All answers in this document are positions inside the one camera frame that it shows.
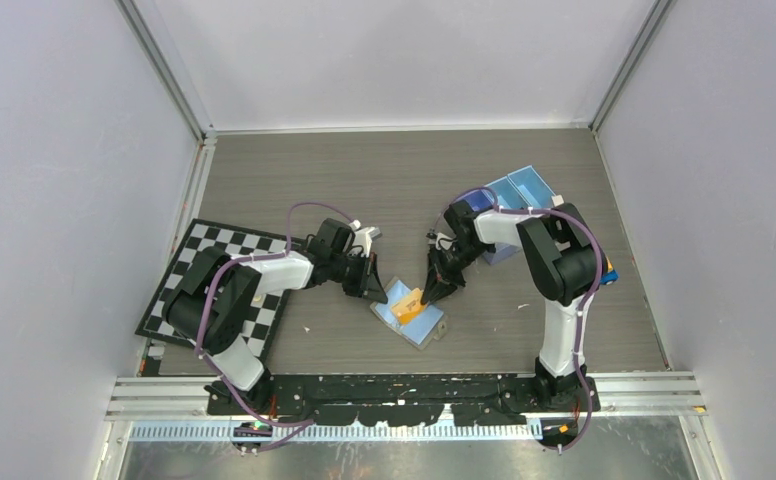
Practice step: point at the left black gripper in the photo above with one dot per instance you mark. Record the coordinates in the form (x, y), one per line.
(369, 287)

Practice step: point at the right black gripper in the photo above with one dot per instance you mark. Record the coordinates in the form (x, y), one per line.
(441, 279)

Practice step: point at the orange VIP card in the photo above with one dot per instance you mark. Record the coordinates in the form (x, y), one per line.
(408, 307)

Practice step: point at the grey blue card holder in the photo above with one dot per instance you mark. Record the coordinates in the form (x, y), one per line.
(428, 326)

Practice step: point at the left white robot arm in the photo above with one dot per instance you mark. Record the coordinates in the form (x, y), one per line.
(210, 304)

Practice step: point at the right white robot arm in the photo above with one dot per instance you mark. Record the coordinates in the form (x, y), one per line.
(566, 266)

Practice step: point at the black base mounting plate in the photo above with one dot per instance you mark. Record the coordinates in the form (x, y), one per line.
(400, 400)

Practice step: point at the blue three-compartment tray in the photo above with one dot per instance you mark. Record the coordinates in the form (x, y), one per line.
(521, 189)

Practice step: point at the yellow blue toy block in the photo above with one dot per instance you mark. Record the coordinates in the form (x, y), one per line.
(610, 277)

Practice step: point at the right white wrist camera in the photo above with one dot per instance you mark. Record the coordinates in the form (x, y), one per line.
(438, 241)

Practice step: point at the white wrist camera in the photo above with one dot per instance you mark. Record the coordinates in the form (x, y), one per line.
(363, 240)
(438, 241)

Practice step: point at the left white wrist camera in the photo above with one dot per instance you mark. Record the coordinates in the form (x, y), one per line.
(363, 240)

